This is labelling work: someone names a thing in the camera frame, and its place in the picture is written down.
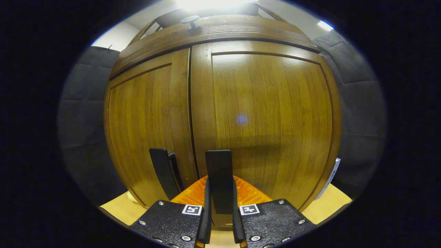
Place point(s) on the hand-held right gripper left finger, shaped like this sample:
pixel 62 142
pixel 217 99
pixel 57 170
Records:
pixel 207 220

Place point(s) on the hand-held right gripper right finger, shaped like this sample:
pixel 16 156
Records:
pixel 237 227

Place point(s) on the wooden shoe cabinet door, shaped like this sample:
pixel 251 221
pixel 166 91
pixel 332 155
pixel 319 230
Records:
pixel 268 113
pixel 144 120

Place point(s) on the wooden double-door shoe cabinet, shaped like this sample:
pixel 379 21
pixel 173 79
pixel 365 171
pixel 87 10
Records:
pixel 172 19

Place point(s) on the pale yellow object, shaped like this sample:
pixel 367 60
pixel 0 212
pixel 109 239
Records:
pixel 132 197

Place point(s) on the black round drawer knob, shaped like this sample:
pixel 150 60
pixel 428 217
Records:
pixel 191 20

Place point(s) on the large ceiling light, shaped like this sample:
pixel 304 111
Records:
pixel 213 3

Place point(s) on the small ceiling light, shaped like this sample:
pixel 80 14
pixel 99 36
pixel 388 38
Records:
pixel 325 25

